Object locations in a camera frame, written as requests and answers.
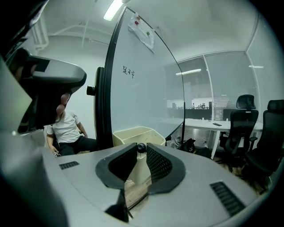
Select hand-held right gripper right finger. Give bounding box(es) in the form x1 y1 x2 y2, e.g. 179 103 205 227
146 142 260 220

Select white ceiling pipes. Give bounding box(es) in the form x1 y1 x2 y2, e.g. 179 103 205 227
32 21 111 51

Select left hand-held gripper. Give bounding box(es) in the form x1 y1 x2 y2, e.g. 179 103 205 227
0 47 87 227

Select ceiling light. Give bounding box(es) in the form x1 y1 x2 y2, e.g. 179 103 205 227
103 0 125 22

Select black backpack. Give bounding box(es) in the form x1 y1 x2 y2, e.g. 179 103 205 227
181 138 213 158

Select crumpled paper sheet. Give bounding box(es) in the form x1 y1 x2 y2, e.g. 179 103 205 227
127 12 155 54

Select black office chair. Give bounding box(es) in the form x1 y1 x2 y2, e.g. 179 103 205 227
243 99 284 191
219 94 260 160

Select glass whiteboard with black frame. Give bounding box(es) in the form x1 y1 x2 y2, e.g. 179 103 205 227
94 6 186 153

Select white cloth bag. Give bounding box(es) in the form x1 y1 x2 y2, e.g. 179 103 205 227
166 137 183 149

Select long white desk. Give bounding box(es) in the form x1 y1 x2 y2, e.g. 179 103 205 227
155 117 264 160

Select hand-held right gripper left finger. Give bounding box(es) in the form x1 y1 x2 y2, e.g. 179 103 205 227
42 142 138 211

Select person's left hand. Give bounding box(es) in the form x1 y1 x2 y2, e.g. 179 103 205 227
55 92 72 122

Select white plastic bin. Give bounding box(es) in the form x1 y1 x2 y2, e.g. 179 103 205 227
112 126 166 186

